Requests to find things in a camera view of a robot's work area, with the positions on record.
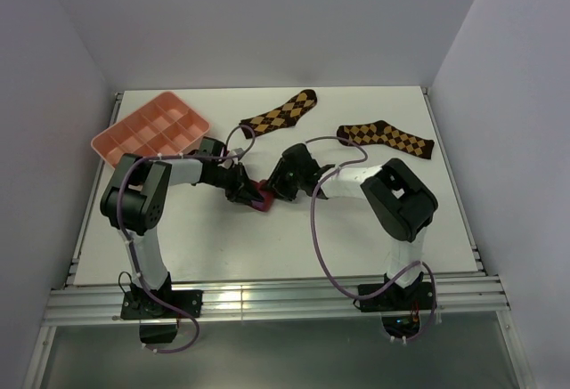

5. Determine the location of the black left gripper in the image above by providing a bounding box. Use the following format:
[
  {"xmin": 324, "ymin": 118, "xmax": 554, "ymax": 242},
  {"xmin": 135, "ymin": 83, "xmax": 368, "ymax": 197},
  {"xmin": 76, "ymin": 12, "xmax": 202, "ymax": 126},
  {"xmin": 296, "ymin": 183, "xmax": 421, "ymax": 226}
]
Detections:
[{"xmin": 206, "ymin": 162, "xmax": 263, "ymax": 205}]

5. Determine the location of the maroon purple orange-toe sock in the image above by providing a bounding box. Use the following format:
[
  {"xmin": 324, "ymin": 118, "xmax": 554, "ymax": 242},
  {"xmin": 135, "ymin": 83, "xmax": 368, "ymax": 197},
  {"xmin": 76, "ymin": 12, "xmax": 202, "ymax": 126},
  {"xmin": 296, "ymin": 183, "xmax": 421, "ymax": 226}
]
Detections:
[{"xmin": 250, "ymin": 180, "xmax": 274, "ymax": 213}]

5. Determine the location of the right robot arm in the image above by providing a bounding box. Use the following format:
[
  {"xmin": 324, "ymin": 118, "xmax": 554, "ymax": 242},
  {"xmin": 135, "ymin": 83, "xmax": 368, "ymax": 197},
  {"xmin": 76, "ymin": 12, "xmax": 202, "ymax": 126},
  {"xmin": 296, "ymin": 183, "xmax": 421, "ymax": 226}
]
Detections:
[{"xmin": 261, "ymin": 158, "xmax": 438, "ymax": 309}]

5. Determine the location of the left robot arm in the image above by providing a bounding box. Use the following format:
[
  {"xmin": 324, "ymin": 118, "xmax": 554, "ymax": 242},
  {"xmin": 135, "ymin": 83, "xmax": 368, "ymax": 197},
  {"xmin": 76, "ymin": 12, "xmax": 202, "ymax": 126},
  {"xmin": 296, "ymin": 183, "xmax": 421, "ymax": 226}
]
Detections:
[{"xmin": 100, "ymin": 153, "xmax": 267, "ymax": 317}]

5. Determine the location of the brown argyle sock left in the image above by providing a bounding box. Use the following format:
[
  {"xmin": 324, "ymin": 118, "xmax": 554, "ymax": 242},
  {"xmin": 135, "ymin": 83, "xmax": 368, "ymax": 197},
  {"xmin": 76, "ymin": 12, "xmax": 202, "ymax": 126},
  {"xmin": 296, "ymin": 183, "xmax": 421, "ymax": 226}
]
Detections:
[{"xmin": 239, "ymin": 89, "xmax": 318, "ymax": 139}]

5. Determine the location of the brown argyle sock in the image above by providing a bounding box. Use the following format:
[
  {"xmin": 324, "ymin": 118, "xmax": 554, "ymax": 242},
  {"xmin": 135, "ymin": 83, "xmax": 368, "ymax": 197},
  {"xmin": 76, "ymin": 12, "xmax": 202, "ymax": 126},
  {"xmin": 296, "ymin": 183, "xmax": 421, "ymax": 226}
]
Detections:
[
  {"xmin": 336, "ymin": 120, "xmax": 435, "ymax": 160},
  {"xmin": 239, "ymin": 89, "xmax": 318, "ymax": 139}
]

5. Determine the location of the brown argyle sock right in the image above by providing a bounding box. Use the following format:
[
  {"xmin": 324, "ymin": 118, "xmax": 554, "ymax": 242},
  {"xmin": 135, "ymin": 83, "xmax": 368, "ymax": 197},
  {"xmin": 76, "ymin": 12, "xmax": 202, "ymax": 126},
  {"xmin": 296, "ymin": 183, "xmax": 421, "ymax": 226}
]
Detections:
[{"xmin": 336, "ymin": 120, "xmax": 435, "ymax": 160}]

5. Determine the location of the pink divided organizer tray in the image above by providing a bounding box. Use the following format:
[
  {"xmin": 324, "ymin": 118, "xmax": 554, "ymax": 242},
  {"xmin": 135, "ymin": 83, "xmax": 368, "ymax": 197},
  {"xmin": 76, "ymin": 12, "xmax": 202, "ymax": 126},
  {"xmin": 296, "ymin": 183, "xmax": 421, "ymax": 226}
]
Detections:
[{"xmin": 91, "ymin": 92, "xmax": 210, "ymax": 167}]

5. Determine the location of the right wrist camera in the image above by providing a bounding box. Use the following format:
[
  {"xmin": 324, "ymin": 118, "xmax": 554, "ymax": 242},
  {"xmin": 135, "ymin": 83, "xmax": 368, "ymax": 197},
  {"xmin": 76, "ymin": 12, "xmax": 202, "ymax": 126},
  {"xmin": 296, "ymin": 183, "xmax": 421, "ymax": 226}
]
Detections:
[{"xmin": 281, "ymin": 143, "xmax": 334, "ymax": 178}]

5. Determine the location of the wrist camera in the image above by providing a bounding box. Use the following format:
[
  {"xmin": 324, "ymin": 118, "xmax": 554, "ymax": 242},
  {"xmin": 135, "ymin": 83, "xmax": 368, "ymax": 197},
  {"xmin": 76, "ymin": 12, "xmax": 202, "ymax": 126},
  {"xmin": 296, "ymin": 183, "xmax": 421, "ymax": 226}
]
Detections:
[
  {"xmin": 281, "ymin": 143, "xmax": 334, "ymax": 178},
  {"xmin": 192, "ymin": 136, "xmax": 245, "ymax": 168}
]

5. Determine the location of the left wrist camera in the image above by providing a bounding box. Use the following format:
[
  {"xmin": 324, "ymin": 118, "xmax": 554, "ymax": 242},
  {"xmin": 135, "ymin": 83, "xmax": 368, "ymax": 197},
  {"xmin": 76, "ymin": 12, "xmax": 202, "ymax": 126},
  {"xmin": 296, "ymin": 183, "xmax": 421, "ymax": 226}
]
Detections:
[{"xmin": 192, "ymin": 136, "xmax": 245, "ymax": 168}]

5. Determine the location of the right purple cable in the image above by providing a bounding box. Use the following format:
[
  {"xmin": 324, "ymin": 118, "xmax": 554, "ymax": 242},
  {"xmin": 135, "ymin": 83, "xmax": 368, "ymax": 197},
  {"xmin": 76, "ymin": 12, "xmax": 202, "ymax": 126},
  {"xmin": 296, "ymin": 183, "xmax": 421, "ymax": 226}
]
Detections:
[{"xmin": 305, "ymin": 137, "xmax": 440, "ymax": 345}]

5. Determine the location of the purple cable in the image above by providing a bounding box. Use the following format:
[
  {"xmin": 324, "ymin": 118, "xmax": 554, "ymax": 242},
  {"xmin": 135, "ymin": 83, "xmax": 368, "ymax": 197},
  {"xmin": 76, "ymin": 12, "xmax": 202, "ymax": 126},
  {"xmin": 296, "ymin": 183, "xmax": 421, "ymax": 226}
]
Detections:
[
  {"xmin": 116, "ymin": 124, "xmax": 257, "ymax": 354},
  {"xmin": 305, "ymin": 137, "xmax": 440, "ymax": 345}
]

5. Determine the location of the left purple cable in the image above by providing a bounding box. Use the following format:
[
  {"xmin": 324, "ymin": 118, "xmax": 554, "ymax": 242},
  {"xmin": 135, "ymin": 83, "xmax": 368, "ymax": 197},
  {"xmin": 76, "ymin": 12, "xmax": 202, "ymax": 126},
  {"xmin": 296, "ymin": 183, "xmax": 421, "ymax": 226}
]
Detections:
[{"xmin": 116, "ymin": 124, "xmax": 257, "ymax": 354}]

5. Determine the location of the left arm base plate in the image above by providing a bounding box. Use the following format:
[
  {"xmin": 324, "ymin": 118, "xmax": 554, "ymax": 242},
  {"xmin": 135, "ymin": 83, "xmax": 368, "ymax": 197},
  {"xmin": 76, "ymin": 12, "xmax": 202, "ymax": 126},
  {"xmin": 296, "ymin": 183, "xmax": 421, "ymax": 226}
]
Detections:
[{"xmin": 120, "ymin": 290, "xmax": 203, "ymax": 320}]

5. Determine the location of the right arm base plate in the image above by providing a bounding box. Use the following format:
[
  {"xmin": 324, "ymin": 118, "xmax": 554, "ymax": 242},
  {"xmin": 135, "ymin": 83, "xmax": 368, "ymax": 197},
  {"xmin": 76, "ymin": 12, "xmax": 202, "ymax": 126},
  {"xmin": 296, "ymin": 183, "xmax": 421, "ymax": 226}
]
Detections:
[{"xmin": 353, "ymin": 282, "xmax": 435, "ymax": 312}]

